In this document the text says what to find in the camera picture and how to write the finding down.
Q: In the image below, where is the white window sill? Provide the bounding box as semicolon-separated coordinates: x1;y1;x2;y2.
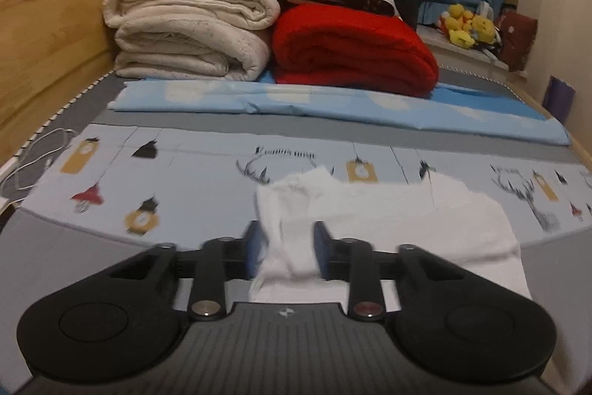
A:
418;25;529;77

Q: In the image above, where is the red folded blanket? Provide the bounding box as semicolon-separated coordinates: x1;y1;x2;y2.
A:
272;4;439;98

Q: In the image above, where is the grey deer-print bed sheet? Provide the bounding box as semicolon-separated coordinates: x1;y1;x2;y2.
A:
0;68;592;331

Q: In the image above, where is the grey mattress with striped piping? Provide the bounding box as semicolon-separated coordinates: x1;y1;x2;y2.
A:
0;64;556;174

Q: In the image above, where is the white charging cable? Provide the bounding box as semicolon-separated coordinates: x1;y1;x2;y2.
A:
0;127;77;211

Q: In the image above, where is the yellow and orange plush toy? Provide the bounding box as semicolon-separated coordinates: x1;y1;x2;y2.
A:
438;4;477;50

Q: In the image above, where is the black white striped plush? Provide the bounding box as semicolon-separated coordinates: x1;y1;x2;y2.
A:
478;35;506;59

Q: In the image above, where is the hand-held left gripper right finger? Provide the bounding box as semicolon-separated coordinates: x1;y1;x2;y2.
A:
313;220;479;322

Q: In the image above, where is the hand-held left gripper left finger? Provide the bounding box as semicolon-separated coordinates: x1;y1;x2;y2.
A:
99;219;269;322

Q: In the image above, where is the purple bag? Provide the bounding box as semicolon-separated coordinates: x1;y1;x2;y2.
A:
542;76;576;124

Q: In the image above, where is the dark red cushion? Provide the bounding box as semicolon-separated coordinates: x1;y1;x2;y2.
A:
499;10;538;73

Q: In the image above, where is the white long-sleeved shirt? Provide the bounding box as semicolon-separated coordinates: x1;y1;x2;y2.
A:
249;166;534;313

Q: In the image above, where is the light blue cloud-print sheet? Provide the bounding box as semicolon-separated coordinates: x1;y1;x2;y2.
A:
107;78;571;146

